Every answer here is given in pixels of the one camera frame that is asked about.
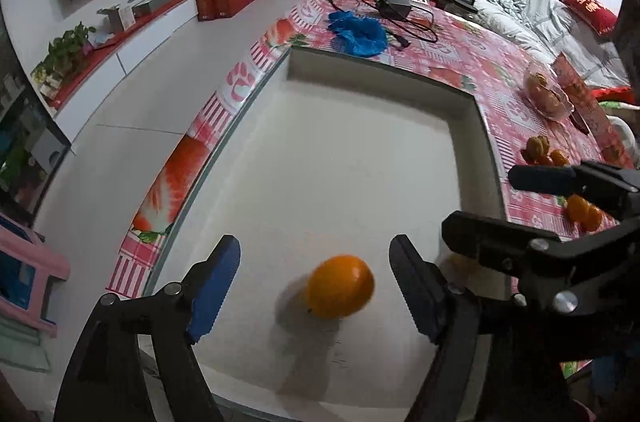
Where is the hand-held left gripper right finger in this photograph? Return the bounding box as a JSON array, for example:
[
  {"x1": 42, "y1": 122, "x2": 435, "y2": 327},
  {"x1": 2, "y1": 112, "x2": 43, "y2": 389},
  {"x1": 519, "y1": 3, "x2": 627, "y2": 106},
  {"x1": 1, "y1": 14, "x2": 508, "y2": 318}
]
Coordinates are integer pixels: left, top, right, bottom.
[{"x1": 389, "y1": 233, "x2": 581, "y2": 422}]

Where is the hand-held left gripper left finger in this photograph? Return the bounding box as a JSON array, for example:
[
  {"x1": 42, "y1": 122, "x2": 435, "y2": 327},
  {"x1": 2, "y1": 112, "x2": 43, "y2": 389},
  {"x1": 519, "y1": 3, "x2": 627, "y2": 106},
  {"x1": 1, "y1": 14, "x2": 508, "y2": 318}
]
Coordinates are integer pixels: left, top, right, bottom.
[{"x1": 52, "y1": 233, "x2": 242, "y2": 422}]

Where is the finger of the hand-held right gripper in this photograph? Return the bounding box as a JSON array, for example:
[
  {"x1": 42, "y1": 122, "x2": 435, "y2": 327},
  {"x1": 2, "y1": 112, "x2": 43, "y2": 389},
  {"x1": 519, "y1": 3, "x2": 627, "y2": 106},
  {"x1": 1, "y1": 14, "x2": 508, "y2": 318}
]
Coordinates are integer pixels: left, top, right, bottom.
[
  {"x1": 509, "y1": 161, "x2": 640, "y2": 221},
  {"x1": 441, "y1": 211, "x2": 640, "y2": 353}
]

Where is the orange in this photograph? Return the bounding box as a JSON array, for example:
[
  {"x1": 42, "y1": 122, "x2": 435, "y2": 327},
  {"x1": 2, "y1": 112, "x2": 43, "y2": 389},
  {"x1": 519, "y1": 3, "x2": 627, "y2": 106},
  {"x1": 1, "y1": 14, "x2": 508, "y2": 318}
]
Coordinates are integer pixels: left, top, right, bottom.
[
  {"x1": 580, "y1": 205, "x2": 604, "y2": 233},
  {"x1": 566, "y1": 195, "x2": 591, "y2": 223},
  {"x1": 306, "y1": 255, "x2": 376, "y2": 321}
]

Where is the white rectangular tray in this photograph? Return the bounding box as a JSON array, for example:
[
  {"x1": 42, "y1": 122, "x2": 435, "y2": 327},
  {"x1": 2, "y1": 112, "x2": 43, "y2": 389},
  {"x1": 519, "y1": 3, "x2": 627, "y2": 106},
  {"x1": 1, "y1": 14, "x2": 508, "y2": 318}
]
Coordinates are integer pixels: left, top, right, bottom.
[{"x1": 142, "y1": 46, "x2": 508, "y2": 422}]

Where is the physalis with dry husk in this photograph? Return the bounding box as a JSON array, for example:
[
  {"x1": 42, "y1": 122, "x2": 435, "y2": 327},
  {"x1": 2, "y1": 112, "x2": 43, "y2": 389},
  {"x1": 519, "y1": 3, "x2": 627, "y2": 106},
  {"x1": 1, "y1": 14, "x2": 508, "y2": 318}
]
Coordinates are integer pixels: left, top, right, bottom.
[{"x1": 525, "y1": 135, "x2": 551, "y2": 163}]

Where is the clear glass bowl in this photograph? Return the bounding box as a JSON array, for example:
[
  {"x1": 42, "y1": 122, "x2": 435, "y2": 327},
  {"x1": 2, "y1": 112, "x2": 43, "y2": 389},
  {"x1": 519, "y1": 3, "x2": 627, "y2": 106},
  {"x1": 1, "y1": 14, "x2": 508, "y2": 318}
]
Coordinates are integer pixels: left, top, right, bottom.
[{"x1": 525, "y1": 60, "x2": 575, "y2": 120}]

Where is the red trimmed cushion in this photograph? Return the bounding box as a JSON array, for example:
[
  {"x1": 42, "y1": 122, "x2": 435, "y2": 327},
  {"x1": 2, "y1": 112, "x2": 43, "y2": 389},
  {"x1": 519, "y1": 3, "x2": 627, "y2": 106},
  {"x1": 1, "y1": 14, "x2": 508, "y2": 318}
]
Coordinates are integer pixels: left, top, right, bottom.
[{"x1": 590, "y1": 86, "x2": 640, "y2": 110}]

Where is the red checked strawberry tablecloth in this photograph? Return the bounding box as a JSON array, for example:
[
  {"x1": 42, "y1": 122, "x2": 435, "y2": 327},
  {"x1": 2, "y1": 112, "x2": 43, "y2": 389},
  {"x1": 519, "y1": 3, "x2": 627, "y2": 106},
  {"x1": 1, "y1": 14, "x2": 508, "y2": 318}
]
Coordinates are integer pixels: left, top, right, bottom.
[{"x1": 107, "y1": 0, "x2": 636, "y2": 378}]

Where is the sofa with white quilts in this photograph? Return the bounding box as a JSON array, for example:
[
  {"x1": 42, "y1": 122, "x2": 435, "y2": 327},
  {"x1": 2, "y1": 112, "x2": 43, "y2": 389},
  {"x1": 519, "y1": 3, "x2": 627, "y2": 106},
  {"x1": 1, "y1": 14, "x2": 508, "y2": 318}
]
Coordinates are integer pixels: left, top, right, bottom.
[{"x1": 470, "y1": 0, "x2": 640, "y2": 113}]

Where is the pink stool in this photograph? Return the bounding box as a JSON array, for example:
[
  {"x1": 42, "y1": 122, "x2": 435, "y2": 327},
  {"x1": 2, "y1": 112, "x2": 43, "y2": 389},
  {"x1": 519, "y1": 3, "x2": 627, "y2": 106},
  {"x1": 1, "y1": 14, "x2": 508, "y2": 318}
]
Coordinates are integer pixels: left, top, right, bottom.
[{"x1": 0, "y1": 212, "x2": 71, "y2": 338}]

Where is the black power adapter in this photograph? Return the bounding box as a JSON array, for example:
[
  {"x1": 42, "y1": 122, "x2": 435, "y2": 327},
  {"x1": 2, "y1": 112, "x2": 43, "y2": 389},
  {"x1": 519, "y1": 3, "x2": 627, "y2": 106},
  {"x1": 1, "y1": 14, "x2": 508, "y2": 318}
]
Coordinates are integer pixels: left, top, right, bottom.
[{"x1": 375, "y1": 0, "x2": 413, "y2": 20}]

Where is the glass display case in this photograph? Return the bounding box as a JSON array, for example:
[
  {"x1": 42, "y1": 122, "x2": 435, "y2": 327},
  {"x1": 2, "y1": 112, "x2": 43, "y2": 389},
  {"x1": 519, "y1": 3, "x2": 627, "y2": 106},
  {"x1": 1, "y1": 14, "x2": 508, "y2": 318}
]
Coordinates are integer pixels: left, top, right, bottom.
[{"x1": 0, "y1": 72, "x2": 76, "y2": 223}]

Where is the blue gloves pile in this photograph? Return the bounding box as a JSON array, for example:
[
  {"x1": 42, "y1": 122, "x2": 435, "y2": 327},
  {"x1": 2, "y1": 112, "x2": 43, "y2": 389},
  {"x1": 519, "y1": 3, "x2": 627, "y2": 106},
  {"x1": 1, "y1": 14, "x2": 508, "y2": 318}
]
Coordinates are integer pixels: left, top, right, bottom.
[{"x1": 327, "y1": 11, "x2": 388, "y2": 57}]

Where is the white cabinet with red top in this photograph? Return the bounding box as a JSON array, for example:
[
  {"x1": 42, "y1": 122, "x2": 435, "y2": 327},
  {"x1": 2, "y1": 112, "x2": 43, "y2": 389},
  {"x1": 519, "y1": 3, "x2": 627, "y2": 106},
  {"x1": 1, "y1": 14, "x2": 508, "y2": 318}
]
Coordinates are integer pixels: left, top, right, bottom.
[{"x1": 30, "y1": 0, "x2": 211, "y2": 143}]

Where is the green potted plant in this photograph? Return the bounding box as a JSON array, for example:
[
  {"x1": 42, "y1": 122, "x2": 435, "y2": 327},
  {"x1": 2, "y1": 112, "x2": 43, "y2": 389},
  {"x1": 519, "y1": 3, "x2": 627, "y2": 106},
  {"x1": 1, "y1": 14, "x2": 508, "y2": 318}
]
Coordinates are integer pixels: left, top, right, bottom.
[{"x1": 31, "y1": 22, "x2": 97, "y2": 96}]

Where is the white open box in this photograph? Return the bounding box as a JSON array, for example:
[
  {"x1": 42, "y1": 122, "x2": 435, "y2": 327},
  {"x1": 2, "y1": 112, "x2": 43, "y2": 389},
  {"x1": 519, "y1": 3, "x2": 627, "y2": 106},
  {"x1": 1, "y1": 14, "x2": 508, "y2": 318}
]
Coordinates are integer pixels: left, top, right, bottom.
[{"x1": 97, "y1": 5, "x2": 137, "y2": 32}]

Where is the grey box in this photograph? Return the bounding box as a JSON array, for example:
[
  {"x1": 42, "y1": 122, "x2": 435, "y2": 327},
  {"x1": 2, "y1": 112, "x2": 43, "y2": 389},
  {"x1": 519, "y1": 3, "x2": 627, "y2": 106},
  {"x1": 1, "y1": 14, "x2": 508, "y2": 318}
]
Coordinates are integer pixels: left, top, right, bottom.
[{"x1": 132, "y1": 0, "x2": 172, "y2": 19}]

